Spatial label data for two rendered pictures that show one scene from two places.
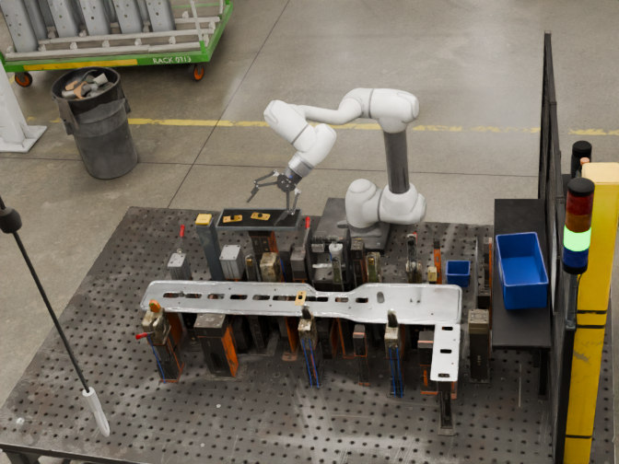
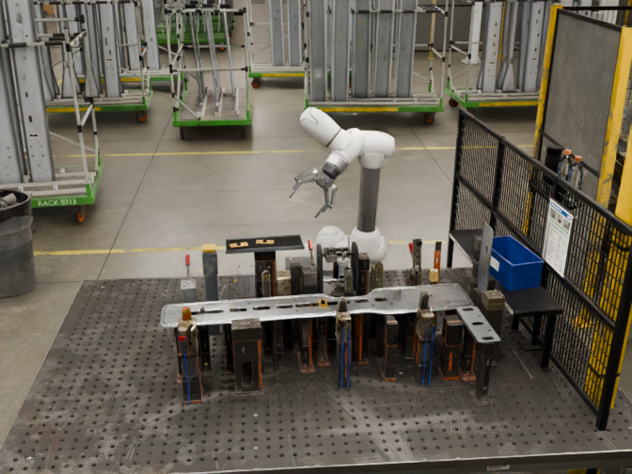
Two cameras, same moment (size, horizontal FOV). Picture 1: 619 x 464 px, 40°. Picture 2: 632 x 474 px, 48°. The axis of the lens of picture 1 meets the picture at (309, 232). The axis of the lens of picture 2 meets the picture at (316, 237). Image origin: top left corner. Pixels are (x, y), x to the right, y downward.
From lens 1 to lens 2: 1.58 m
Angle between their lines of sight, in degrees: 26
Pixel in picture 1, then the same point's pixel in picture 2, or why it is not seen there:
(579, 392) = not seen: hidden behind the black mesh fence
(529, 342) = (544, 308)
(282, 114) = (321, 116)
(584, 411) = not seen: hidden behind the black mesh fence
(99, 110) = (11, 222)
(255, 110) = (144, 241)
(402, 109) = (385, 143)
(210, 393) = (242, 406)
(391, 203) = (362, 240)
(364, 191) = (336, 233)
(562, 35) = (383, 187)
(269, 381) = (297, 389)
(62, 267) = not seen: outside the picture
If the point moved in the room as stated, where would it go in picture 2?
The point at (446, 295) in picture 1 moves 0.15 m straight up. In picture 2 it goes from (450, 290) to (453, 260)
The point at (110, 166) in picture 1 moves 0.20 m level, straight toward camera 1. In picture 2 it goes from (14, 282) to (23, 292)
